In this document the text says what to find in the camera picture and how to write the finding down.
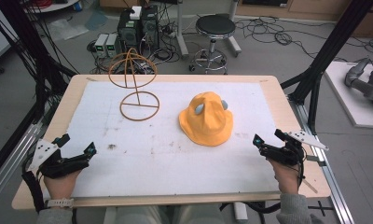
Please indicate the white box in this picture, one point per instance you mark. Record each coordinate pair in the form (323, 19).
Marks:
(135, 12)

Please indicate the grey desk leg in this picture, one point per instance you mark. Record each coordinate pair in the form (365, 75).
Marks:
(181, 34)
(234, 43)

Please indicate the clear plastic sheet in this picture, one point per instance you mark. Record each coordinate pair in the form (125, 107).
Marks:
(68, 29)

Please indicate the white table mat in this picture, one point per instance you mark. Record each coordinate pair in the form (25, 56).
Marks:
(163, 161)

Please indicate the thin wooden stick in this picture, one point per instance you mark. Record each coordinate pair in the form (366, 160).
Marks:
(310, 186)

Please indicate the person's left hand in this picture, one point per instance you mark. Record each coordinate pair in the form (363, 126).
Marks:
(61, 186)

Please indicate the aluminium rail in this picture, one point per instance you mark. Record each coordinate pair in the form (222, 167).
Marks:
(329, 183)
(10, 168)

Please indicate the person's right hand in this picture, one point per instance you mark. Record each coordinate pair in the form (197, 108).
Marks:
(285, 179)

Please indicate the black frame post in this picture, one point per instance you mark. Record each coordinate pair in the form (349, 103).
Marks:
(330, 49)
(29, 46)

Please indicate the grey robot device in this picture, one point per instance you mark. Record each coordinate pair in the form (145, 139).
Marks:
(366, 87)

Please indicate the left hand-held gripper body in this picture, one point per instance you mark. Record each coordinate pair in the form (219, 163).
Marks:
(52, 163)

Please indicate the round white table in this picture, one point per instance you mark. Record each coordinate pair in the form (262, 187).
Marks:
(55, 6)

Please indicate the grey power supply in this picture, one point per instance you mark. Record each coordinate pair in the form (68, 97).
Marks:
(100, 45)
(112, 45)

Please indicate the white wrist band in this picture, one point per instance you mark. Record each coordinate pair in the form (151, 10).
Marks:
(60, 202)

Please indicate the yellow bucket hat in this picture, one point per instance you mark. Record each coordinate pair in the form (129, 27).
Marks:
(206, 119)

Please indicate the person's legs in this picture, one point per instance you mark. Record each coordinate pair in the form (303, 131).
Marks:
(163, 215)

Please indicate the black round stool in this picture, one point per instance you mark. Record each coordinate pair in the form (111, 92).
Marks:
(215, 28)

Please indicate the wooden table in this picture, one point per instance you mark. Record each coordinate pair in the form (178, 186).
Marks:
(293, 118)

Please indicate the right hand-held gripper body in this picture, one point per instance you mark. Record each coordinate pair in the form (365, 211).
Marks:
(287, 152)

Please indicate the white platform board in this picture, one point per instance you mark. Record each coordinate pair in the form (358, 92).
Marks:
(355, 105)

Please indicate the black computer tower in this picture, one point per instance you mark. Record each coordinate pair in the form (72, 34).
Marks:
(128, 32)
(149, 28)

